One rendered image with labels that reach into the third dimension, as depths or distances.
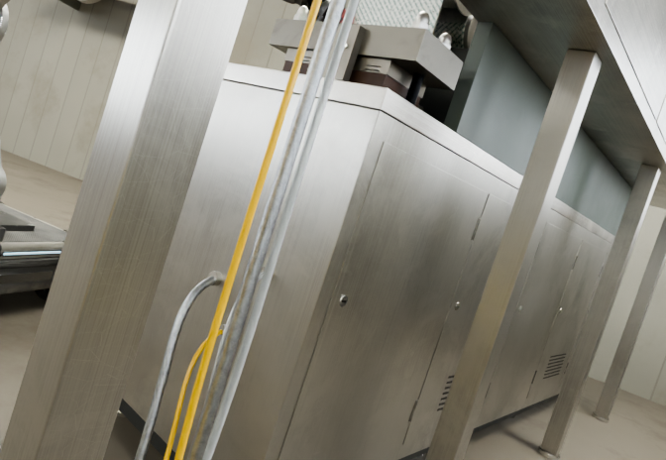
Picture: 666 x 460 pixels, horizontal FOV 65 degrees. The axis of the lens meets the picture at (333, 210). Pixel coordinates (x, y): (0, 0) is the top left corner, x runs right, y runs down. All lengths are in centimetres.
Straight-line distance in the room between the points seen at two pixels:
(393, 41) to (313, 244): 40
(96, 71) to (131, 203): 527
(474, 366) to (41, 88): 544
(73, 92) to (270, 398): 504
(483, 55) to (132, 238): 90
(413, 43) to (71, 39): 518
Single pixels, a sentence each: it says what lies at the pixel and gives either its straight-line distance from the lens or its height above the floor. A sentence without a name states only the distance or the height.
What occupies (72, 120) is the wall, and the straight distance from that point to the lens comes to 575.
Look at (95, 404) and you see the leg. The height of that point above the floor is 49.
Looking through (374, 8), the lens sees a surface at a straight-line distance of 136.
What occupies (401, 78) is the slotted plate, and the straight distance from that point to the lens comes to 106.
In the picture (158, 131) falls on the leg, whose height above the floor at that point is 71.
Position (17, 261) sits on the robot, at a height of 19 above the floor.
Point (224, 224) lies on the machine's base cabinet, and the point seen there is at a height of 57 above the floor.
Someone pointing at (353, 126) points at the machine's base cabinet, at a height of 82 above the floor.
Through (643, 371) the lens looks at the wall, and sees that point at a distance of 430.
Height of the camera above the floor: 72
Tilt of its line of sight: 3 degrees down
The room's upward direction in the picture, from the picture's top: 18 degrees clockwise
